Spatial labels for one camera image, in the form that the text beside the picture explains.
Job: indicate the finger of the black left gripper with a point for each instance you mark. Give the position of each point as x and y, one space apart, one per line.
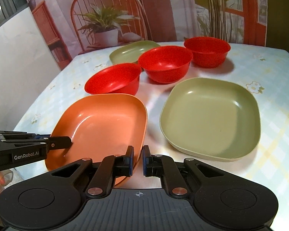
57 143
38 136

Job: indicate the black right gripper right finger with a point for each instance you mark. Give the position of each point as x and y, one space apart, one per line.
216 199

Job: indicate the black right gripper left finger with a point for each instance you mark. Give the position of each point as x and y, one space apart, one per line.
65 197

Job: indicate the orange square plate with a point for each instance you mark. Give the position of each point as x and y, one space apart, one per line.
99 126

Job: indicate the green square plate near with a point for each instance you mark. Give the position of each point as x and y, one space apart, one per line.
211 119

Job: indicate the green square plate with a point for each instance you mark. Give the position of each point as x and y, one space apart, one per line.
131 52
211 119

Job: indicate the red bowl nearest left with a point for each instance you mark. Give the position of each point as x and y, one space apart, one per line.
120 78

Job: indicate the red bowl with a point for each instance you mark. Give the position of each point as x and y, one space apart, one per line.
208 52
166 64
120 78

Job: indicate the green square plate far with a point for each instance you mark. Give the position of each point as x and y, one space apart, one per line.
131 52

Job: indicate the printed backdrop curtain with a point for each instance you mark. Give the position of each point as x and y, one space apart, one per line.
74 27

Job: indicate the red bowl middle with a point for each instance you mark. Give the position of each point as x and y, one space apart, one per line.
166 64

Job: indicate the red bowl far right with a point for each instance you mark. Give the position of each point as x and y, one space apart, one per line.
208 52

